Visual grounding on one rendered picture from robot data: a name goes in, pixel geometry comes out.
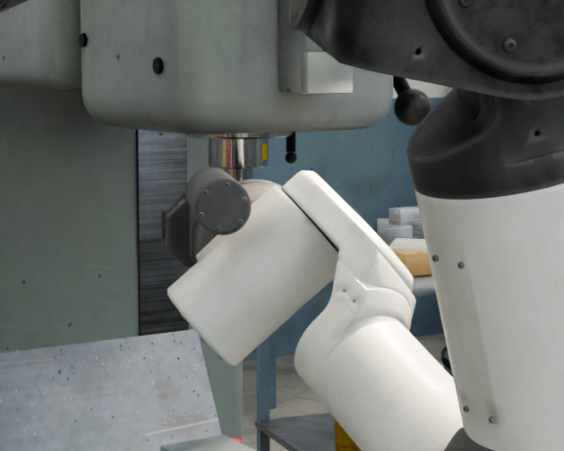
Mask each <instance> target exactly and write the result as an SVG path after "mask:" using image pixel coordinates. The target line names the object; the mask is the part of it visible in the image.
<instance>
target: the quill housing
mask: <svg viewBox="0 0 564 451"><path fill-rule="evenodd" d="M79 43H80V46H81V88H82V97H83V103H84V106H85V107H86V109H87V111H88V112H89V114H90V115H91V116H92V117H93V118H94V119H95V120H97V121H99V122H101V123H102V124H104V125H106V126H112V127H118V128H128V129H137V130H147V131H157V132H175V133H185V134H194V135H201V134H229V133H256V132H310V131H338V130H359V129H363V128H367V127H371V126H374V125H375V124H376V123H378V122H379V121H380V120H381V119H383V118H384V116H385V115H386V114H387V113H388V111H389V109H390V107H391V103H392V98H393V76H392V75H387V74H383V73H379V72H372V71H368V70H364V69H360V68H357V67H353V91H352V93H350V94H289V93H283V92H281V91H280V89H279V0H81V35H80V37H79Z"/></svg>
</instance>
